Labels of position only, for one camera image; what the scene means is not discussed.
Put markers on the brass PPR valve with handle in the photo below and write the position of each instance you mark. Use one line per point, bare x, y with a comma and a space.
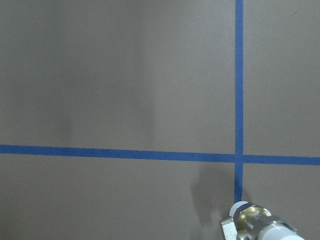
248, 221

